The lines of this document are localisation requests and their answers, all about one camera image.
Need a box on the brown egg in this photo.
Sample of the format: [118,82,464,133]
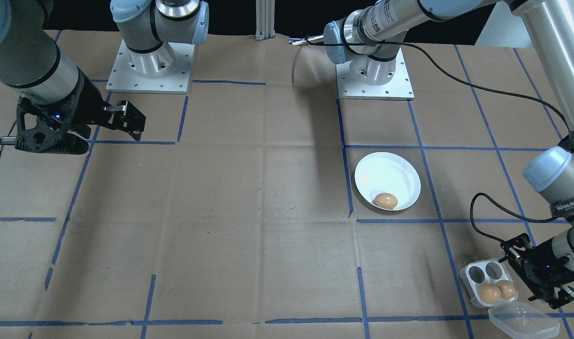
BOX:
[374,193,398,210]
[496,281,517,300]
[478,284,502,304]

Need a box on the clear plastic egg box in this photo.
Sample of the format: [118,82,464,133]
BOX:
[459,258,561,339]

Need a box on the white round plate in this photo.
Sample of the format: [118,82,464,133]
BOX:
[354,152,421,211]

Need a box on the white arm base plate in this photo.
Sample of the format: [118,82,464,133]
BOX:
[106,39,195,95]
[336,48,415,100]

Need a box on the aluminium extrusion post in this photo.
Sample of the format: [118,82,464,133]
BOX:
[255,0,278,41]

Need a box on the silver base cable connector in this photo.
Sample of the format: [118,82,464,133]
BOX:
[289,35,326,47]

